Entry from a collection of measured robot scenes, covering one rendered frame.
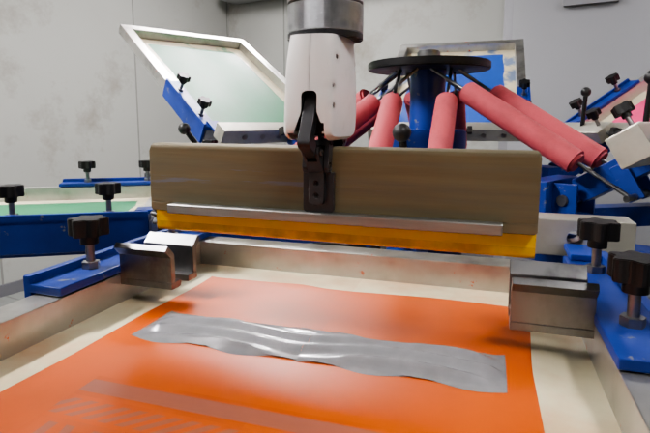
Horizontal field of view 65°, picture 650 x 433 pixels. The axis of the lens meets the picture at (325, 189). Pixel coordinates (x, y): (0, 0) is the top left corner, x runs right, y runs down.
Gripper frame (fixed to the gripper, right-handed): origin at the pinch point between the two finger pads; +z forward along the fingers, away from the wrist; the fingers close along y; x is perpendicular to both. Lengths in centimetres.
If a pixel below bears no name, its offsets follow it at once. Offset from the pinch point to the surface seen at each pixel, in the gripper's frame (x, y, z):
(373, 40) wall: -84, -408, -79
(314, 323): -1.0, 0.2, 14.5
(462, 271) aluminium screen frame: 13.5, -16.4, 12.1
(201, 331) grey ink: -10.9, 6.7, 14.0
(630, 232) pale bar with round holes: 33.8, -23.2, 7.1
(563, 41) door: 66, -372, -66
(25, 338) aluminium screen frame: -25.3, 14.4, 13.6
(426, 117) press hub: 1, -82, -8
